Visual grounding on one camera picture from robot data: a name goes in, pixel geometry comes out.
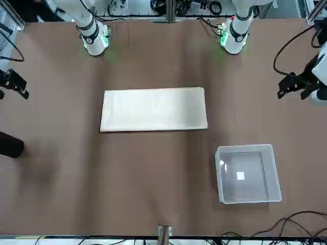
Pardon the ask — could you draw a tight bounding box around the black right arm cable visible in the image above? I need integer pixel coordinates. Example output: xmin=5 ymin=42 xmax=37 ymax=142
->
xmin=0 ymin=22 xmax=25 ymax=62

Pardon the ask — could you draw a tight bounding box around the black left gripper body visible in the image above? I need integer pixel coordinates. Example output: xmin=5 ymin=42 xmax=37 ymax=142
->
xmin=296 ymin=53 xmax=321 ymax=87

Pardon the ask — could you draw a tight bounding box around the aluminium post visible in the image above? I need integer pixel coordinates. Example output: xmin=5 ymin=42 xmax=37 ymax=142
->
xmin=157 ymin=225 xmax=173 ymax=245
xmin=165 ymin=0 xmax=176 ymax=23

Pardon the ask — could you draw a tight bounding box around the clear plastic box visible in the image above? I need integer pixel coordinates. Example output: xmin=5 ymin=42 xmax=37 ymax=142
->
xmin=214 ymin=143 xmax=283 ymax=205

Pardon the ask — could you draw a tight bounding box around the cream tablecloth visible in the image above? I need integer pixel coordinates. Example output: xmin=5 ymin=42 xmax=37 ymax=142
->
xmin=100 ymin=87 xmax=208 ymax=133

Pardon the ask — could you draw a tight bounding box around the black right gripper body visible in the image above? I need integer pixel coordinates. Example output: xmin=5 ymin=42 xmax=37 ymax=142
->
xmin=0 ymin=69 xmax=10 ymax=89

